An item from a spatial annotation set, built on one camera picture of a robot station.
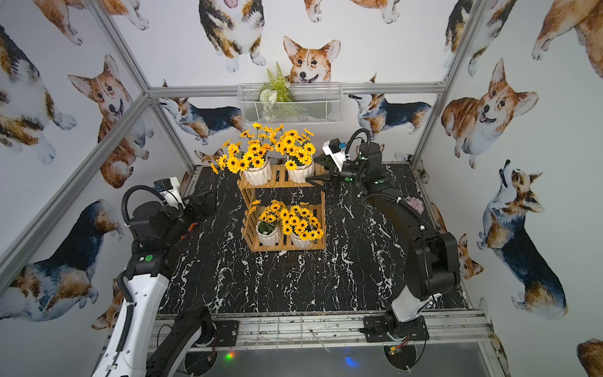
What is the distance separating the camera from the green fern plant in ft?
2.67

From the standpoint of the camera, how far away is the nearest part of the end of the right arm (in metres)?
0.63

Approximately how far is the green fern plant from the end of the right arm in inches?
13.1
